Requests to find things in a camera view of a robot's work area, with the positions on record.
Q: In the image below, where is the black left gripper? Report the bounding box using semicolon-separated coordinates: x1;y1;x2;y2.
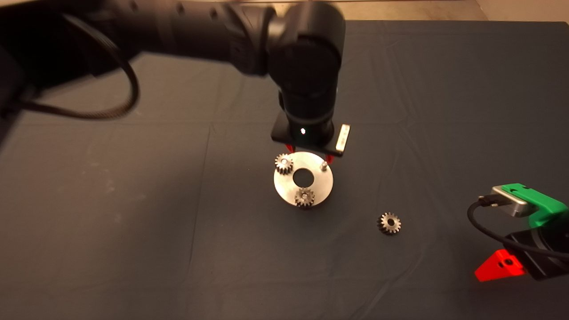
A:
270;113;352;168

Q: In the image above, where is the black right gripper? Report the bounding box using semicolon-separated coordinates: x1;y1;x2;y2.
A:
474;216;569;282

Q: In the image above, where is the steel planetary gear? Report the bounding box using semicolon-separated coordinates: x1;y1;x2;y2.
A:
378;212;402;235
295;187;316;208
274;153;294;175

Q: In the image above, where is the round metal carrier plate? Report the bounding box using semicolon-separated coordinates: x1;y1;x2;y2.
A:
274;151;334;207

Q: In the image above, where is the dark grey table cloth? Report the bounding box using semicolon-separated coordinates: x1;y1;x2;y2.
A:
0;16;569;320

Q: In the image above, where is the smooth black cable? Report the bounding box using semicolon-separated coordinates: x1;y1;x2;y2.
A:
467;195;569;261

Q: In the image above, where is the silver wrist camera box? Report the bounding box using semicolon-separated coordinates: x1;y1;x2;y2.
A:
490;185;534;217

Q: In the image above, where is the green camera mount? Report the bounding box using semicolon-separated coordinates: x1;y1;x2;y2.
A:
502;182;569;228

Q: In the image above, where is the braided black cable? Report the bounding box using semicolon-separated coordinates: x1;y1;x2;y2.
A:
20;13;140;120

